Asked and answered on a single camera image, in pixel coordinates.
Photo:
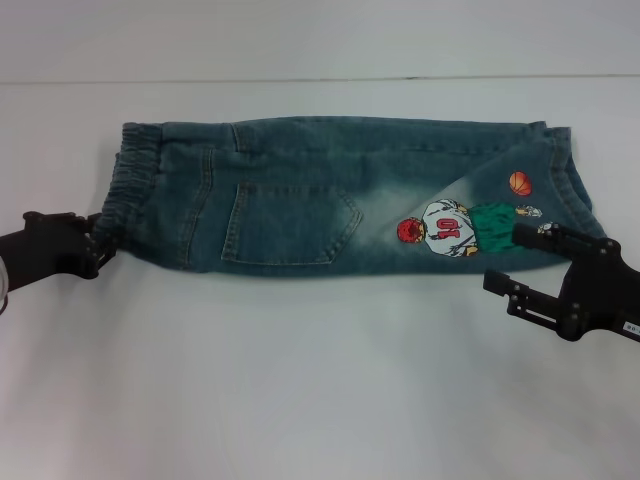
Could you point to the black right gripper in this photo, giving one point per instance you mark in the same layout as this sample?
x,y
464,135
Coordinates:
x,y
605,295

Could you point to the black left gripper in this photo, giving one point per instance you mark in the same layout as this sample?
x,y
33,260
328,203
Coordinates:
x,y
45,250

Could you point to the blue denim shorts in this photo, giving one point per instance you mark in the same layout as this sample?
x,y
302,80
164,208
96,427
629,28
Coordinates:
x,y
325,200

